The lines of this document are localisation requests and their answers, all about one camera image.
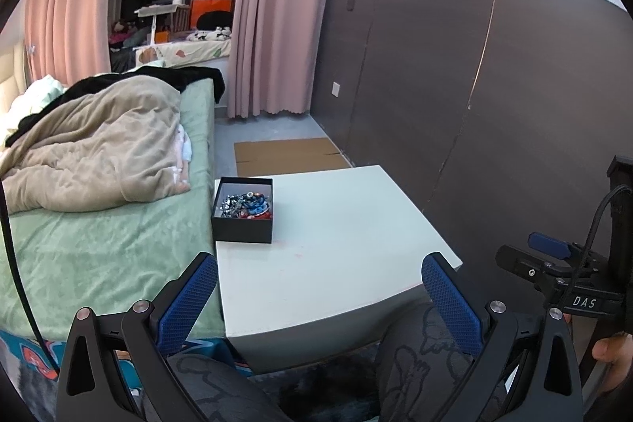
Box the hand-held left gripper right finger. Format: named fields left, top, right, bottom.
left=421, top=252, right=585, bottom=422

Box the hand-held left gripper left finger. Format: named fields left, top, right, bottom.
left=55, top=251, right=219, bottom=422

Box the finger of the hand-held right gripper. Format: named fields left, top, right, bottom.
left=496, top=245, right=550, bottom=287
left=527, top=231, right=585, bottom=261

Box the black jewelry box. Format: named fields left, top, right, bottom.
left=211, top=176, right=274, bottom=245

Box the pile of assorted jewelry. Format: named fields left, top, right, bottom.
left=218, top=189, right=273, bottom=220

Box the person's right hand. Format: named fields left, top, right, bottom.
left=591, top=335, right=633, bottom=390

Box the person's right leg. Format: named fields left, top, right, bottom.
left=378, top=301, right=505, bottom=422

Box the person's leg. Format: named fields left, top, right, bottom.
left=378, top=301, right=505, bottom=422
left=165, top=343, right=298, bottom=422

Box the person's left leg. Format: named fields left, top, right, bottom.
left=165, top=343, right=298, bottom=422

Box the bed with green sheet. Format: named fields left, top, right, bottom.
left=0, top=78, right=228, bottom=344

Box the white table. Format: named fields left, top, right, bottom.
left=214, top=165, right=463, bottom=373

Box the pink white patterned cloth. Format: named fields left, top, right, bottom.
left=172, top=124, right=192, bottom=186

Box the flat cardboard sheet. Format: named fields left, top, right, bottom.
left=234, top=136, right=351, bottom=178

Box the teal orange printed cloth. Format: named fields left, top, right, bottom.
left=0, top=328, right=248, bottom=422

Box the beige blanket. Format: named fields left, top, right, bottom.
left=0, top=75, right=191, bottom=214

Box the black cloth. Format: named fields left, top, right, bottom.
left=7, top=65, right=226, bottom=141

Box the cream printed bedding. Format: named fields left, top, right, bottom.
left=135, top=40, right=233, bottom=69

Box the pale green pillow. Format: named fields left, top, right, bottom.
left=7, top=75, right=67, bottom=129

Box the cow print plush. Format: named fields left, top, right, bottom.
left=187, top=26, right=233, bottom=43

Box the cream headboard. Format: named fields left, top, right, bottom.
left=0, top=41, right=30, bottom=126

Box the orange black cushion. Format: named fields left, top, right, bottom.
left=190, top=0, right=234, bottom=30

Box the white stand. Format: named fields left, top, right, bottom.
left=135, top=4, right=191, bottom=47

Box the black cable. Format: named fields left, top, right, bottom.
left=544, top=185, right=633, bottom=311
left=0, top=182, right=63, bottom=376

